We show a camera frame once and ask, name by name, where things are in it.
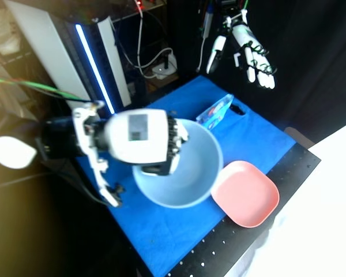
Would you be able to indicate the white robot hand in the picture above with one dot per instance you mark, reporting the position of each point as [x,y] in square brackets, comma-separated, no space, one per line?
[243,36]
[135,135]

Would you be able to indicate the light blue bowl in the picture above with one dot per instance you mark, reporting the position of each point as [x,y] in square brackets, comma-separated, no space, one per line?
[196,173]

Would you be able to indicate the blue snack package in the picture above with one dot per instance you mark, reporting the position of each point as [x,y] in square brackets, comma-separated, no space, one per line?
[216,111]

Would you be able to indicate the white pen-shaped device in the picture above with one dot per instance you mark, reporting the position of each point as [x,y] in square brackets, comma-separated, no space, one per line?
[208,23]

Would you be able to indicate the white power adapter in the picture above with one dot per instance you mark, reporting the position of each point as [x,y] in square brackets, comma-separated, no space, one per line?
[161,70]

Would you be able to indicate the blue cloth with oval hole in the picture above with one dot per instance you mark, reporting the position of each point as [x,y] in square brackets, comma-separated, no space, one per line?
[161,236]

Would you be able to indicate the pink square plate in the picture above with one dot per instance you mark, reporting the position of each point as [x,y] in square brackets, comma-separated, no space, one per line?
[245,193]

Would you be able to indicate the white computer tower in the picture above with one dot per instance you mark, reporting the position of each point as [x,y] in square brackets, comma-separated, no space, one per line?
[46,43]

